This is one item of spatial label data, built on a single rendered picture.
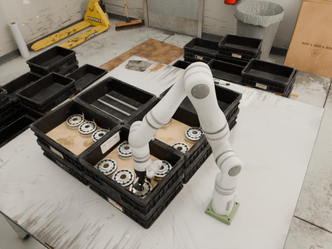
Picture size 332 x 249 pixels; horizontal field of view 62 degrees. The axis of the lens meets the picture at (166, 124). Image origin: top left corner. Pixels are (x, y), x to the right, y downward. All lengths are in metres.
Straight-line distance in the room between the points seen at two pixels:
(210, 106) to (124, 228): 0.73
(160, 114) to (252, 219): 0.71
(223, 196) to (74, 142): 0.83
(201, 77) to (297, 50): 3.17
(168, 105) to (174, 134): 0.60
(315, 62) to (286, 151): 2.36
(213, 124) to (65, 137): 0.93
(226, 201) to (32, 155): 1.13
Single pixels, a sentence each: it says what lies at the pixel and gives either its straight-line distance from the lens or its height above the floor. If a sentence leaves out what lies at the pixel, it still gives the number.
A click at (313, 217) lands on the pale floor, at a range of 2.38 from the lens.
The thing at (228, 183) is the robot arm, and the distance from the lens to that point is 1.18.
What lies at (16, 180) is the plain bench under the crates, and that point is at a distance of 1.70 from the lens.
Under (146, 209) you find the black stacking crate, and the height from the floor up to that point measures 0.84.
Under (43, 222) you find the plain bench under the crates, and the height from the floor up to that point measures 0.70.
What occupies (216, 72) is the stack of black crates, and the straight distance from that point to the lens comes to 2.93.
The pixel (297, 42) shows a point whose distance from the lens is 3.92.
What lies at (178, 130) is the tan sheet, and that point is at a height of 0.83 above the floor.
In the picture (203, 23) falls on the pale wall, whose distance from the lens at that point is 4.51.
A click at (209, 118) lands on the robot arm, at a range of 0.92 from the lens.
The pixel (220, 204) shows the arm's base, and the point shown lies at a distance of 1.29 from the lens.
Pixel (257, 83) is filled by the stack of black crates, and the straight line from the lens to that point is 2.56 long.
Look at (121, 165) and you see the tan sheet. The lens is 1.39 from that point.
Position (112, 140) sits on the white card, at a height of 0.89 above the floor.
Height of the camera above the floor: 1.87
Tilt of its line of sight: 41 degrees down
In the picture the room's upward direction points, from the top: 2 degrees counter-clockwise
